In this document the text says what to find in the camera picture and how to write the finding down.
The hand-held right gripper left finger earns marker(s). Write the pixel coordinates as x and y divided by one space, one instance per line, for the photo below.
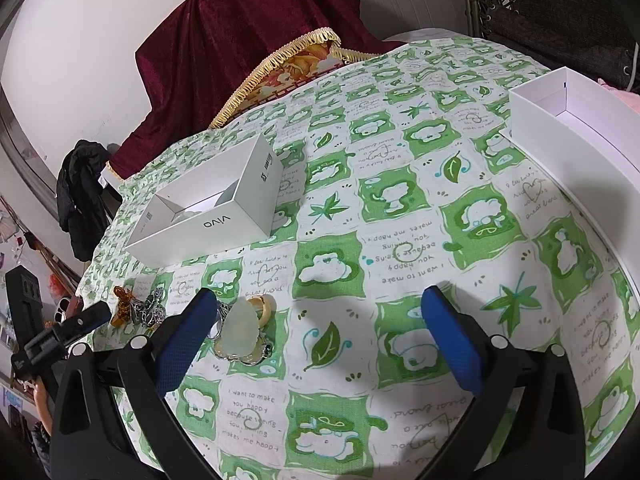
187 340

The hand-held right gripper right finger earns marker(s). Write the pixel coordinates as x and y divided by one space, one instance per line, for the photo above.
450 340

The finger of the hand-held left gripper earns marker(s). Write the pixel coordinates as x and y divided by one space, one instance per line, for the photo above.
90 317

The amber hair clip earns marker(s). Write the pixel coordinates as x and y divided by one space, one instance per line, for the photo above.
122 310

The pale jade pendant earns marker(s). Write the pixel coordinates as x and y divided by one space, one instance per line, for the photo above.
240 330

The white cardboard box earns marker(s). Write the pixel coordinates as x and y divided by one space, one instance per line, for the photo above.
215 225

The person's left forearm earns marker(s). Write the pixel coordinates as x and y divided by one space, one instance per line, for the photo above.
42 415

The orange bag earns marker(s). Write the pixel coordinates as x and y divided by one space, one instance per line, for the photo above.
55 287

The black jacket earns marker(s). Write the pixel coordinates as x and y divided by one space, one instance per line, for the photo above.
82 200

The small white box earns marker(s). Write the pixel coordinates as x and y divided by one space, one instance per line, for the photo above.
109 180

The green white printed tablecloth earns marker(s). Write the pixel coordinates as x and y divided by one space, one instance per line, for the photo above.
380 220

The white box lid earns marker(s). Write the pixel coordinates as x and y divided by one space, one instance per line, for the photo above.
585 125

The gold fringed floral cloth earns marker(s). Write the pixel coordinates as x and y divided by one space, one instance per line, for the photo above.
295 67

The pink cloth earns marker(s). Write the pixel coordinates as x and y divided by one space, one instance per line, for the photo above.
620 92

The maroon velvet cloth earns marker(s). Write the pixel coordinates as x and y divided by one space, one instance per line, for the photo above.
240 20

